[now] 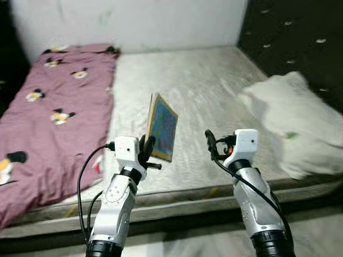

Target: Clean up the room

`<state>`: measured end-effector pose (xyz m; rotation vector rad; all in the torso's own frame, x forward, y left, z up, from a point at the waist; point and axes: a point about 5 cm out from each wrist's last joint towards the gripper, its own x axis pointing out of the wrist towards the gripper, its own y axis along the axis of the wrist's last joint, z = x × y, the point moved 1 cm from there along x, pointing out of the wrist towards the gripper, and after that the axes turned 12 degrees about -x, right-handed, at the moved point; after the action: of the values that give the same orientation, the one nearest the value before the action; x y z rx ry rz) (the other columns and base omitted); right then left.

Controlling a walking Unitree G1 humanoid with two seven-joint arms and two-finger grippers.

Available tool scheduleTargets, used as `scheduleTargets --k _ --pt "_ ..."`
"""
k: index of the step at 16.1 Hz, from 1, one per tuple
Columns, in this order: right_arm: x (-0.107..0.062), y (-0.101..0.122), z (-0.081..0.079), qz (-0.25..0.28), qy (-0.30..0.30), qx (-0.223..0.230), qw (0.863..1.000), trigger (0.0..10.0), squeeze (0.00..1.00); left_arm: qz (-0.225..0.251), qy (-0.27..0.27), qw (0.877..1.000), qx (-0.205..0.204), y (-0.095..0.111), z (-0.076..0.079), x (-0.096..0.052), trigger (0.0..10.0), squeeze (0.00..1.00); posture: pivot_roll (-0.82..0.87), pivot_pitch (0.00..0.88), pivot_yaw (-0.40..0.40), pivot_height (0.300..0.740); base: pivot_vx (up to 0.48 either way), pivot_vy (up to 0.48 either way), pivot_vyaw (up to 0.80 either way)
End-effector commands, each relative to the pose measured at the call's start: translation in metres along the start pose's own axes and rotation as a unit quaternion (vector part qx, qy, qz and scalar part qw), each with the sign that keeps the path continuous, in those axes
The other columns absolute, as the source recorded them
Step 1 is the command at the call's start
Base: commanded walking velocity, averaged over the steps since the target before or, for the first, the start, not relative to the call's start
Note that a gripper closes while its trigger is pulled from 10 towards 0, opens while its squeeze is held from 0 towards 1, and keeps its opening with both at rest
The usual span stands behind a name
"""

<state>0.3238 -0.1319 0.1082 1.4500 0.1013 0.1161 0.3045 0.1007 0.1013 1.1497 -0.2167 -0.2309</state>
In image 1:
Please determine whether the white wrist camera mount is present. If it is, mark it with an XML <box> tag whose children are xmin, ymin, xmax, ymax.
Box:
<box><xmin>114</xmin><ymin>136</ymin><xmax>148</xmax><ymax>175</ymax></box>
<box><xmin>223</xmin><ymin>129</ymin><xmax>259</xmax><ymax>168</ymax></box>

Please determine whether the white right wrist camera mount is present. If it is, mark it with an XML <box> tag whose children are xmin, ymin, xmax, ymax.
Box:
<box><xmin>223</xmin><ymin>129</ymin><xmax>259</xmax><ymax>168</ymax></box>

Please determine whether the white pillow with green tree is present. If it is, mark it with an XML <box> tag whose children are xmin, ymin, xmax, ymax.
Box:
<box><xmin>237</xmin><ymin>71</ymin><xmax>343</xmax><ymax>180</ymax></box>

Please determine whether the beige quilted mattress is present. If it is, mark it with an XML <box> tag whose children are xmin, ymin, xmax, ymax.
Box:
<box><xmin>0</xmin><ymin>46</ymin><xmax>343</xmax><ymax>239</ymax></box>

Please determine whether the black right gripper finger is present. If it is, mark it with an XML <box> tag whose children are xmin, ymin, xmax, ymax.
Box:
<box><xmin>205</xmin><ymin>130</ymin><xmax>220</xmax><ymax>161</ymax></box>

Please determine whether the pink cartoon print blanket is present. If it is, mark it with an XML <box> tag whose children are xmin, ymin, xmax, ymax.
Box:
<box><xmin>0</xmin><ymin>44</ymin><xmax>118</xmax><ymax>230</ymax></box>

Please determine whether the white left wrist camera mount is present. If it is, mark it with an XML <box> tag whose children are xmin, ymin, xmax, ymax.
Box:
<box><xmin>114</xmin><ymin>136</ymin><xmax>148</xmax><ymax>175</ymax></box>

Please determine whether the colourful yellow-edged children's board book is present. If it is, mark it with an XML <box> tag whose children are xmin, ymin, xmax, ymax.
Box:
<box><xmin>146</xmin><ymin>93</ymin><xmax>179</xmax><ymax>162</ymax></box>

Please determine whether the black tufted headboard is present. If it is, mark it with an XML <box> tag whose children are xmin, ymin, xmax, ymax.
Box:
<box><xmin>237</xmin><ymin>0</ymin><xmax>343</xmax><ymax>113</ymax></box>

